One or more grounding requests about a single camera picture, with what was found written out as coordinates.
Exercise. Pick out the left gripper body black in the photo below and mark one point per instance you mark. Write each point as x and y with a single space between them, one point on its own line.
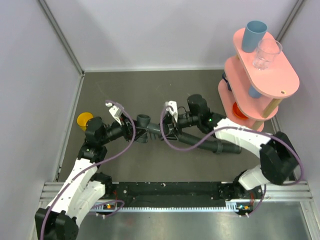
116 130

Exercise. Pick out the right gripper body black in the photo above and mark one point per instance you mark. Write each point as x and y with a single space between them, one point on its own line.
188 119

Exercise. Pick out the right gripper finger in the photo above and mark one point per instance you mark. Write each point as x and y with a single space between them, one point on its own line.
168 122
171 136

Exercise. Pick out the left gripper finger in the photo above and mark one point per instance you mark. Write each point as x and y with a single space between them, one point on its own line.
132 124
141 137

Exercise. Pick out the grey plastic pipe fitting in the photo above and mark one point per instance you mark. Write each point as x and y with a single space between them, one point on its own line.
152 129

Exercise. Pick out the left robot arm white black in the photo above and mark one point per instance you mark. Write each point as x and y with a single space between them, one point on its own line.
62 217

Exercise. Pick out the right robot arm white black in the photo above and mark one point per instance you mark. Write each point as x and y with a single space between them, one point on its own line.
277 157

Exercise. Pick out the yellow plastic cup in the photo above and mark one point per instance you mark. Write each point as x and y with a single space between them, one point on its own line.
82 120

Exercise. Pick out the orange bowl bottom tier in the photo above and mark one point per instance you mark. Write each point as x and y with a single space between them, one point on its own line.
237 112

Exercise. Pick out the dark blue cup behind shelf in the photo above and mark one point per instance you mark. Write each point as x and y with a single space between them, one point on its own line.
224 77

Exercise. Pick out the blue cup middle tier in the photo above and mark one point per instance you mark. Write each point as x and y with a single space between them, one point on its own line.
254 93

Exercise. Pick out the pink three-tier shelf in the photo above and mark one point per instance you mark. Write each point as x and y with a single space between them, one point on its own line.
279 81

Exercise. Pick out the clear glass cup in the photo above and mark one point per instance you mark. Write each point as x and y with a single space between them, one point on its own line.
266 52

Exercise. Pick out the blue cup on top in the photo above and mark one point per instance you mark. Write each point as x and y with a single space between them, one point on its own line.
253 34

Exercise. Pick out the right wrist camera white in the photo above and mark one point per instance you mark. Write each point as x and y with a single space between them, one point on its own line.
171 108

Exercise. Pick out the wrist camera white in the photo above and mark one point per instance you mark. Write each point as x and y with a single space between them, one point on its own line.
115 110
171 108

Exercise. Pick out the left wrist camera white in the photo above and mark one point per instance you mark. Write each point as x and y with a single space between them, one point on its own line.
115 110

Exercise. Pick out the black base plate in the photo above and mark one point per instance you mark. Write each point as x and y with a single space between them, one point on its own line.
173 194

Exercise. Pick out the grey slotted cable duct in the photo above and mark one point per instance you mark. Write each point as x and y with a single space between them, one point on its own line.
226 207

